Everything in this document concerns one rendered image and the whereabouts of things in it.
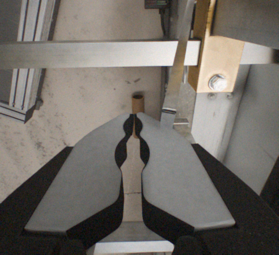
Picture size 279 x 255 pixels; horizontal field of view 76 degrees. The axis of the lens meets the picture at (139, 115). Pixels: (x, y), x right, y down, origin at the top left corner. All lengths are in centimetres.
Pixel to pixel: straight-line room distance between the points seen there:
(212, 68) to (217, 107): 34
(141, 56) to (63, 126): 120
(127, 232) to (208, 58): 27
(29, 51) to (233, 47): 25
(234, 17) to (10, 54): 25
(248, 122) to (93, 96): 92
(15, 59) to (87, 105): 100
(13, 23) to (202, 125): 89
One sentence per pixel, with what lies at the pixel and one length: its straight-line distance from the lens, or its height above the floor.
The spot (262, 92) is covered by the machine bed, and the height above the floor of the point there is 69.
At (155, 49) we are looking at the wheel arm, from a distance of 24.
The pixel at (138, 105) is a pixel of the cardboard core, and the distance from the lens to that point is 113.
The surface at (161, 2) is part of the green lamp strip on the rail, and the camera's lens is 40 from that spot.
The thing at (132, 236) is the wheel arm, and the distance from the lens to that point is 31.
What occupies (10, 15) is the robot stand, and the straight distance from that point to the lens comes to 103.
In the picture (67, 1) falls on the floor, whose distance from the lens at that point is 115.
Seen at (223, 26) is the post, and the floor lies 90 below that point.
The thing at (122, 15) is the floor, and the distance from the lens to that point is 110.
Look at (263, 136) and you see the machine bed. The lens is 53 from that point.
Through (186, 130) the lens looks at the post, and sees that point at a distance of 43.
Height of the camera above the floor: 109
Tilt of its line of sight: 61 degrees down
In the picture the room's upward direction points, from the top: 178 degrees clockwise
